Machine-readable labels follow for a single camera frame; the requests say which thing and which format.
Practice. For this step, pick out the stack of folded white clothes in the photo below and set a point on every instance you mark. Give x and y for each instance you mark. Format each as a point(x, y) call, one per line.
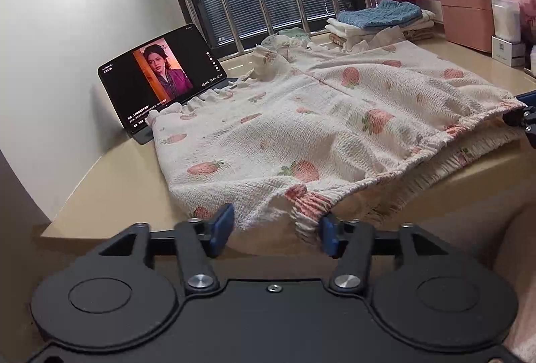
point(349, 36)

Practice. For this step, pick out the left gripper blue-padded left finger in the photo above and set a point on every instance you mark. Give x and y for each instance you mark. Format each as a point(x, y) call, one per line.
point(197, 242)

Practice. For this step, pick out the black tablet with keyboard cover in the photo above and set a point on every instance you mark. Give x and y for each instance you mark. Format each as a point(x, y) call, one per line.
point(172, 68)

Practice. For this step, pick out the white strawberry print garment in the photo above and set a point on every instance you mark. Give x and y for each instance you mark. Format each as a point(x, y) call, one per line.
point(311, 130)

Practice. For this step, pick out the large pink storage box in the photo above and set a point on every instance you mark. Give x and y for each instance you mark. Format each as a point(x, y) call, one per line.
point(469, 23)

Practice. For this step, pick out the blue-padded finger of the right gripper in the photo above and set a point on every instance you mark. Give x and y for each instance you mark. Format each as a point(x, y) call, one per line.
point(524, 118)

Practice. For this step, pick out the folded blue knit garment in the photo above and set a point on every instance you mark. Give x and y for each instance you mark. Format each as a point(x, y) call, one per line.
point(388, 13)

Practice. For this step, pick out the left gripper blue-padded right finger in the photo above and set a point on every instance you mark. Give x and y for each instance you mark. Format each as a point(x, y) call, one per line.
point(351, 244)

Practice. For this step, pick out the folded green garment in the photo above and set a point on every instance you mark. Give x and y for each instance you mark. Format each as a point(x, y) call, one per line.
point(294, 32)

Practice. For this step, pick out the white cardboard box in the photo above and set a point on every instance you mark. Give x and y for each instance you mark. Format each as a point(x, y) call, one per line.
point(508, 53)

